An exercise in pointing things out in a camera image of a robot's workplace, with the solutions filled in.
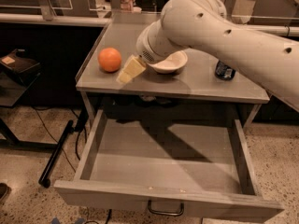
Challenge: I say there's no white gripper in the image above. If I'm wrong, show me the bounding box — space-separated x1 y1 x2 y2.
117 19 185 84

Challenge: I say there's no orange fruit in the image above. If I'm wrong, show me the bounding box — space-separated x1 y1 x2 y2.
97 48 121 73

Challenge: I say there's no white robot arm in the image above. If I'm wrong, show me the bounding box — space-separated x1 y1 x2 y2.
117 0 299 111

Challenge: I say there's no grey open top drawer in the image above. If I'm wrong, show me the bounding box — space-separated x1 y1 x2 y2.
54 111 284 223

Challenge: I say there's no white bowl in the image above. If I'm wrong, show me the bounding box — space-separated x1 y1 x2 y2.
150 51 188 74

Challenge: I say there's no grey cabinet table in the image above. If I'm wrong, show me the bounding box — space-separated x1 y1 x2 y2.
77 13 269 124

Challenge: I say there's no blue soda can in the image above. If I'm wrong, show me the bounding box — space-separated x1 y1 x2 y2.
215 61 235 80

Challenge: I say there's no black box on shelf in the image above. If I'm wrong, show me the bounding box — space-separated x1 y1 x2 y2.
0 49 41 86

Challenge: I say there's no black metal bar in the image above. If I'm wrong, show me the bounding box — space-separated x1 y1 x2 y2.
38 120 73 189

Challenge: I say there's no person's shoe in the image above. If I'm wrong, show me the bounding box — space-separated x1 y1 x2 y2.
0 183 11 202

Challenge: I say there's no black floor cable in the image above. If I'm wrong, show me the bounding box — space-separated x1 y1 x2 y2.
31 106 89 173

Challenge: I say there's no black drawer handle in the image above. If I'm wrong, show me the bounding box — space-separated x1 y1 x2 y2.
148 200 184 217

